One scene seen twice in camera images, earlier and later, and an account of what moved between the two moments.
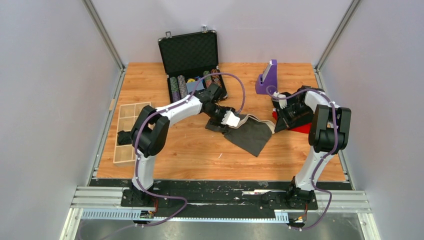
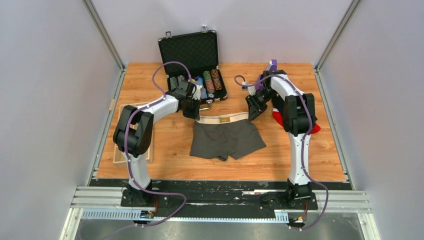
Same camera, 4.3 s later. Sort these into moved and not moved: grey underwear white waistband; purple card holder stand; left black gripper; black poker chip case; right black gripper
Moved: grey underwear white waistband; right black gripper; left black gripper
Not moved: purple card holder stand; black poker chip case
